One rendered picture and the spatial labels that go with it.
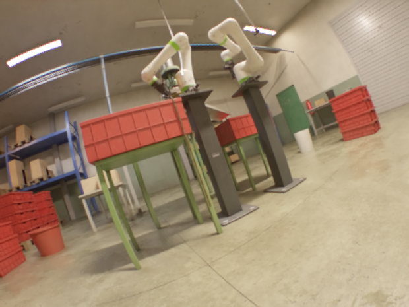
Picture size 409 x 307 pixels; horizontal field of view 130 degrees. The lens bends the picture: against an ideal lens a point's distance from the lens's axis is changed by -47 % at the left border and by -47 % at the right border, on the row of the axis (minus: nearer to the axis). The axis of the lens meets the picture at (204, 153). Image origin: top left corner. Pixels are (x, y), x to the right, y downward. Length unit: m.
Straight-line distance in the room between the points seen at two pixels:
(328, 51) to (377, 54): 1.67
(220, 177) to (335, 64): 5.77
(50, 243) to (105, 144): 1.66
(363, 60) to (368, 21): 1.24
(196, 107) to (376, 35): 5.69
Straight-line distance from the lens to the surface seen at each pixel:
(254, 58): 1.62
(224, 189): 1.26
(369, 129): 2.80
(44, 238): 2.34
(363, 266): 0.62
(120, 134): 0.97
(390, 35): 6.17
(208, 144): 1.24
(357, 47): 6.25
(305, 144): 3.29
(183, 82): 1.38
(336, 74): 6.44
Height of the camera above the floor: 0.43
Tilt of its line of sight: 3 degrees up
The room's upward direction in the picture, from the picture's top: 20 degrees counter-clockwise
